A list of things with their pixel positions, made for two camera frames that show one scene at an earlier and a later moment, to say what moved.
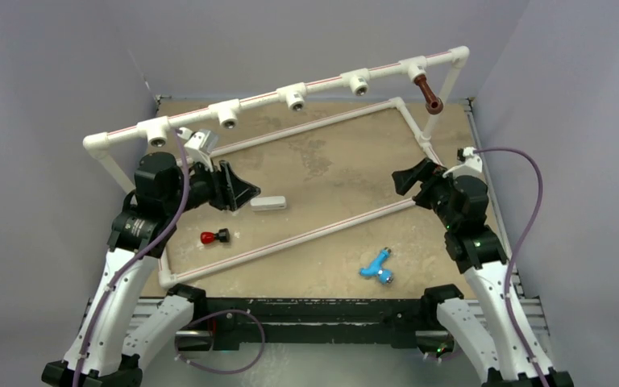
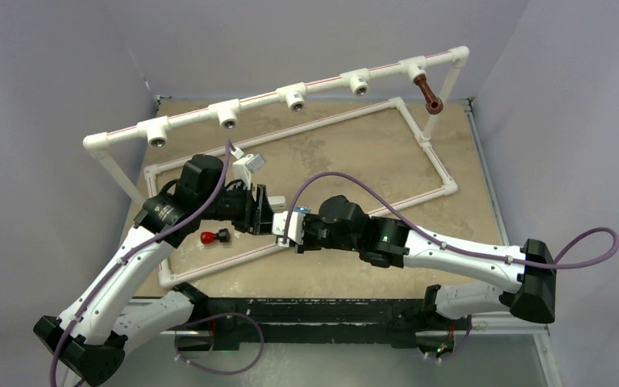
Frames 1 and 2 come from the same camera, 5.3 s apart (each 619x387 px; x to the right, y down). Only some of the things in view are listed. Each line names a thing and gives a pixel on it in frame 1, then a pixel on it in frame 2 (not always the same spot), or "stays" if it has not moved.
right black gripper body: [434, 194] -> [316, 236]
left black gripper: [229, 190] -> [257, 214]
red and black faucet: [209, 237] stays
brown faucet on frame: [434, 105] stays
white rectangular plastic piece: [269, 203] stays
